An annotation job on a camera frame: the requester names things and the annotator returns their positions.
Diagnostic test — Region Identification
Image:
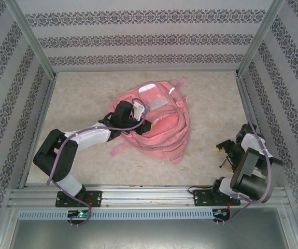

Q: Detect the pink backpack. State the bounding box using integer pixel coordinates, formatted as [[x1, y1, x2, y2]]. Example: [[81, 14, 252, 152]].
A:
[[104, 77, 191, 164]]

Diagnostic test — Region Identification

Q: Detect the right controller board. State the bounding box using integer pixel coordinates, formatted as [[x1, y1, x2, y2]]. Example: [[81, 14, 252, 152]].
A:
[[212, 209, 232, 221]]

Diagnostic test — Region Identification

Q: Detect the controller board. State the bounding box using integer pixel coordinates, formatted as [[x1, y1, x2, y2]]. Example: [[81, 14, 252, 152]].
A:
[[67, 210, 92, 219], [212, 209, 232, 221]]

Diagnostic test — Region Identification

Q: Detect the grey metal front panel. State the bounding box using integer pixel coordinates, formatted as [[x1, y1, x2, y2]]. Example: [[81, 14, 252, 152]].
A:
[[0, 207, 298, 249]]

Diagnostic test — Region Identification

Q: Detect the left controller board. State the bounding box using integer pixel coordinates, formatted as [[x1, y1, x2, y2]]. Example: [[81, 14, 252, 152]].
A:
[[67, 210, 92, 219]]

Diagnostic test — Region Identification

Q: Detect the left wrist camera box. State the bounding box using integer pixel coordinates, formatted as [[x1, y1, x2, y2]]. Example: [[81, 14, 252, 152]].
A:
[[132, 100, 147, 120]]

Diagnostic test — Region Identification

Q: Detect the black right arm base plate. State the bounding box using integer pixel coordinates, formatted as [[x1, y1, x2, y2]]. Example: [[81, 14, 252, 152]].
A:
[[193, 188, 242, 208]]

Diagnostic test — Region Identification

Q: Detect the right aluminium side rail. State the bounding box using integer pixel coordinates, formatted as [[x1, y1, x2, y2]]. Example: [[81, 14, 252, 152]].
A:
[[235, 72, 278, 187]]

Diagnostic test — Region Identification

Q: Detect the aluminium side rail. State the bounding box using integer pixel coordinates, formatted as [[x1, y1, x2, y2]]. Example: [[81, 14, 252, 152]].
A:
[[235, 72, 278, 187], [18, 75, 58, 189]]

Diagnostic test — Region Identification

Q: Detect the aluminium mounting rail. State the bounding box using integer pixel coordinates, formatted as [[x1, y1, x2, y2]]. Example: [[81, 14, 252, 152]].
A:
[[7, 183, 291, 209]]

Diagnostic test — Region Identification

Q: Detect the left aluminium side rail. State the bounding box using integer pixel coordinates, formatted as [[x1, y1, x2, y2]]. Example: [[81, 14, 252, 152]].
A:
[[18, 75, 58, 189]]

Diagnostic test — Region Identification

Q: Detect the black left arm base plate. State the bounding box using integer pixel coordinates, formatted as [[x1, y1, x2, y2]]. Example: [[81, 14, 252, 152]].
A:
[[55, 190, 103, 208]]

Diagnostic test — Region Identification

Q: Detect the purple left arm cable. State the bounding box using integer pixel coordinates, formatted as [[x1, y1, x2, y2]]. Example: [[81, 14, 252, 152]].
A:
[[46, 98, 149, 226]]

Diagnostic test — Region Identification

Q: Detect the grey slotted cable duct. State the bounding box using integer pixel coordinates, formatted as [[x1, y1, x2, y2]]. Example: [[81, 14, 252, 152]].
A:
[[18, 209, 215, 221]]

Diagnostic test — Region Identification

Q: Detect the right aluminium frame post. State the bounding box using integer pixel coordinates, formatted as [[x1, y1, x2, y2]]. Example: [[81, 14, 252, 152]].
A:
[[235, 0, 287, 77]]

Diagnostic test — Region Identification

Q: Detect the aluminium frame post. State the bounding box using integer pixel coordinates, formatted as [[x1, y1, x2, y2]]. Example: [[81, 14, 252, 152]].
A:
[[235, 0, 287, 77], [5, 0, 58, 78]]

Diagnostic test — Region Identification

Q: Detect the left aluminium frame post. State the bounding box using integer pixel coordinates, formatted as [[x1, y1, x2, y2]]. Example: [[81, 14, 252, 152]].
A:
[[5, 0, 58, 78]]

